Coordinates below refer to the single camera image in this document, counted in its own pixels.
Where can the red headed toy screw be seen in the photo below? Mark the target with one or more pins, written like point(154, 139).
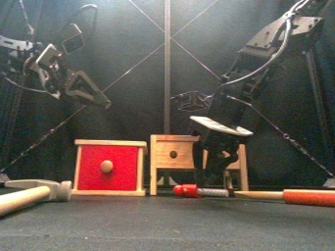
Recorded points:
point(187, 190)

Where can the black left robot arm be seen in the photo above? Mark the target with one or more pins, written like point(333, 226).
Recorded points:
point(14, 49)

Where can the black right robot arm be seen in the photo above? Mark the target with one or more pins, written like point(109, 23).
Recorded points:
point(280, 39)

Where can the small wooden toy bench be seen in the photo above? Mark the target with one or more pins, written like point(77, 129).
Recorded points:
point(173, 153)

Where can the red drawer with wooden knob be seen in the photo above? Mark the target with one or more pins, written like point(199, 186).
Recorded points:
point(107, 166)

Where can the wooden toy hammer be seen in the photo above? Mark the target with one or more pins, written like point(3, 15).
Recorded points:
point(26, 196)

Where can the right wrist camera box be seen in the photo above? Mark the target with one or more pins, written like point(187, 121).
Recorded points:
point(191, 100)

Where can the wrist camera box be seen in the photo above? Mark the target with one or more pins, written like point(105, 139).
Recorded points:
point(191, 100)
point(74, 39)

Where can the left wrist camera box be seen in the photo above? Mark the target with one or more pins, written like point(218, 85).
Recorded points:
point(74, 39)

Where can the wooden drawer box frame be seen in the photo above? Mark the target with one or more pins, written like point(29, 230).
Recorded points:
point(142, 163)

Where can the vertical metal frame pole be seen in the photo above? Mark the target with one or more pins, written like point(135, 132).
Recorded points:
point(167, 65)

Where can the slanted metal frame leg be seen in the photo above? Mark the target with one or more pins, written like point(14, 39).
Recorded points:
point(318, 108)

